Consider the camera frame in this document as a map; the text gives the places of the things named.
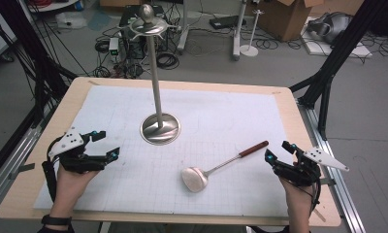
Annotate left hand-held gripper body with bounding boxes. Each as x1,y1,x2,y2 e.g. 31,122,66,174
48,128,109,175

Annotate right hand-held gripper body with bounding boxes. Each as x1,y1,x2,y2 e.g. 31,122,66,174
272,147,350,188

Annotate silver metal utensil stand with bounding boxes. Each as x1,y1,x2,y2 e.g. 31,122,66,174
129,3,182,147

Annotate metal ladle with brown handle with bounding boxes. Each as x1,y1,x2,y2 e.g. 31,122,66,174
180,140,271,194

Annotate person's right hand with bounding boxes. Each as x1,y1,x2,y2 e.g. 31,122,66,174
278,177,315,216

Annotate person's left hand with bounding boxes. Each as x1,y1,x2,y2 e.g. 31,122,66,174
49,163,100,219

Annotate white grid mat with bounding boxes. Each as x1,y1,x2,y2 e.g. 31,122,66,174
33,83,291,217

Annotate black wristband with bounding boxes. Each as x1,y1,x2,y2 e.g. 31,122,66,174
41,214,73,227

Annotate white power adapter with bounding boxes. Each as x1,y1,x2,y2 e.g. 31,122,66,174
108,36,120,56

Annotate black computer case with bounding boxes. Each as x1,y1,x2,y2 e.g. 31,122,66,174
118,4,167,61

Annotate small white round-base stand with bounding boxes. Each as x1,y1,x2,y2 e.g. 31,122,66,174
239,8,265,58

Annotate white flat board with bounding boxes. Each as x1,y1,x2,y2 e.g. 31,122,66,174
301,30,374,60

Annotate clear plastic bag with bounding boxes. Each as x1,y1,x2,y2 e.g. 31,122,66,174
53,11,88,31

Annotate grey bag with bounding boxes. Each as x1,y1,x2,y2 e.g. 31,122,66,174
306,12,354,45

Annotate brown cardboard box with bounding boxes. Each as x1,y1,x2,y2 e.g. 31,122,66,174
257,0,326,43

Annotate flat black device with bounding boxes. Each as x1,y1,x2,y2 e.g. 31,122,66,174
209,15,247,30

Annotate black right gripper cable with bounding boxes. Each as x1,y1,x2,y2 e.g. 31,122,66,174
307,176,323,213

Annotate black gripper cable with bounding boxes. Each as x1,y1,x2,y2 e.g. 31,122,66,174
41,137,64,203
307,176,323,213

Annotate aluminium rail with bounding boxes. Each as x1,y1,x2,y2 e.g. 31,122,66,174
0,105,52,213
296,98,367,233

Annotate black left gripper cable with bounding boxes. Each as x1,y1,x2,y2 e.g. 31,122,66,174
41,137,64,203

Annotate black frame struts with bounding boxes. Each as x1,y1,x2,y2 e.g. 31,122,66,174
0,0,80,128
288,0,383,142

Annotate coiled black cable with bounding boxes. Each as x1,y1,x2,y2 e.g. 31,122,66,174
155,50,180,71

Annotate white stand post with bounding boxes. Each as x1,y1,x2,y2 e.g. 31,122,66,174
231,0,248,62
176,0,190,55

